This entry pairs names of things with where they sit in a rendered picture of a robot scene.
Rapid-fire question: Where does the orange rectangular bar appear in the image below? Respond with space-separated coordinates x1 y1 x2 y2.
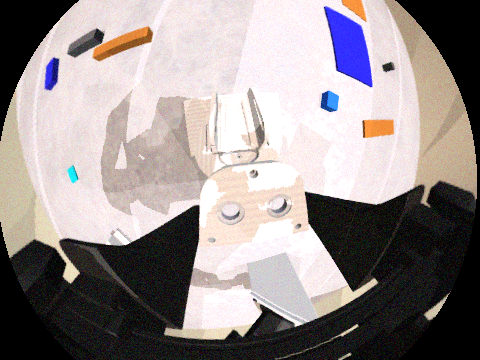
92 25 153 63

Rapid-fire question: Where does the blue flat plate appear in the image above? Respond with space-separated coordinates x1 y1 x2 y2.
323 5 373 88

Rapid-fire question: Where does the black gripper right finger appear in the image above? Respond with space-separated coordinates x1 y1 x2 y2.
304 185 425 291

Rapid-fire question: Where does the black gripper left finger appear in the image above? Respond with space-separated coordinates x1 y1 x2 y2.
59 204 200 331

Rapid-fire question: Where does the blue block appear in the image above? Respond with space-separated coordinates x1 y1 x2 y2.
44 57 60 91
320 91 339 112

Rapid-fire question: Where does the beige rounded plate with two round holes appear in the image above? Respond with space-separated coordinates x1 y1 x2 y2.
199 160 309 248

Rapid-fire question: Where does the orange flat bar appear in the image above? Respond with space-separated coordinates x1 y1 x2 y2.
361 119 395 139

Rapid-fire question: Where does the orange rectangular block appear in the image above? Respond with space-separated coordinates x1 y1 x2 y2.
341 0 367 21

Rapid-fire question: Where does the cyan flat rectangular plate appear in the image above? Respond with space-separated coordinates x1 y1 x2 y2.
68 165 79 183

